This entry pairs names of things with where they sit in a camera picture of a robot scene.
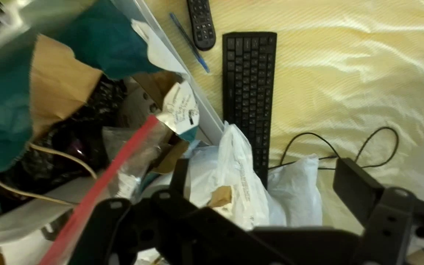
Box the teal cloth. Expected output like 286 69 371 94
0 0 161 232

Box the brown paper bag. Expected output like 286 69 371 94
27 34 105 141

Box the black lace fabric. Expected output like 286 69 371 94
19 75 128 197

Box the cream cord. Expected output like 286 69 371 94
0 141 99 207

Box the yellow bed sheet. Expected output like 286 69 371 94
145 0 424 237

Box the brown cardboard tag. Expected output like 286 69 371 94
206 184 234 210

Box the white paper envelope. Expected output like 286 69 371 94
130 19 189 76

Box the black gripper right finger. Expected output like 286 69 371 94
332 156 424 265

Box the white plastic bag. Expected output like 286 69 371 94
181 120 324 232

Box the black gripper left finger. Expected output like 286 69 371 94
68 154 283 265

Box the white handwritten tag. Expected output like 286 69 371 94
153 79 202 137

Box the black keyboard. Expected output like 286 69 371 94
221 31 279 188

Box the black remote control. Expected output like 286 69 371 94
186 0 218 51

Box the thin black cable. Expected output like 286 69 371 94
268 125 402 171

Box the clear plastic storage bin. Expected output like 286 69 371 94
115 0 227 146

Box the blue pen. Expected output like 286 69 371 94
168 12 212 75

